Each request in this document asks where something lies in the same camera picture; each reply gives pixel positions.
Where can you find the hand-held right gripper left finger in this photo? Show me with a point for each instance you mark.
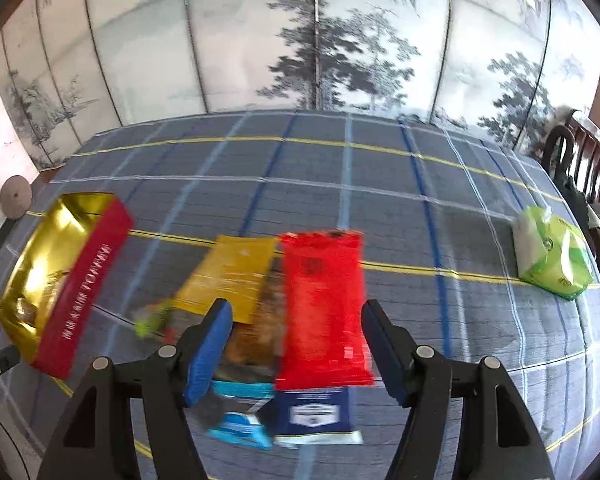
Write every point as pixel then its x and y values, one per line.
pixel 212 355

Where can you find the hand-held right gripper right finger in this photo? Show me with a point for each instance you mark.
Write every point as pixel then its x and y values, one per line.
pixel 380 350

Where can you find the red snack packet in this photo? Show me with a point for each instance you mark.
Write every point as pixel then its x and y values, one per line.
pixel 325 310

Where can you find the light blue snack packet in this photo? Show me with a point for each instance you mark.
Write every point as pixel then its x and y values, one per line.
pixel 240 425

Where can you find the navy blue snack packet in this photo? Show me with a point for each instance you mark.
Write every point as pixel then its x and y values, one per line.
pixel 312 412

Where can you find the red tin box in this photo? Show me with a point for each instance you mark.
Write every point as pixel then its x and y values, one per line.
pixel 80 300

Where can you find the large clear fried snack bag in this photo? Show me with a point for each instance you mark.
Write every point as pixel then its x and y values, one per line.
pixel 257 335

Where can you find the small green candy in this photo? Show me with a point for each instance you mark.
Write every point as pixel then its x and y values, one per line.
pixel 147 327

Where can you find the yellow snack packet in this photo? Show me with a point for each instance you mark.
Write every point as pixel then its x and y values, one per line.
pixel 225 280

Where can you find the round wooden disc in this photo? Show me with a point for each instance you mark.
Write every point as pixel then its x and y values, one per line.
pixel 15 196

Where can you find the plaid tablecloth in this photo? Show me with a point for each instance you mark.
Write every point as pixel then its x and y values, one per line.
pixel 380 170

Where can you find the green tissue pack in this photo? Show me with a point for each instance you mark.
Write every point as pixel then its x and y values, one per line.
pixel 550 255

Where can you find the dark cloth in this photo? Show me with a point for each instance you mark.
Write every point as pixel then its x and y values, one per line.
pixel 577 200

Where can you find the painted folding screen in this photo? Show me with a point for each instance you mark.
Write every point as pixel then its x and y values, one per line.
pixel 180 35

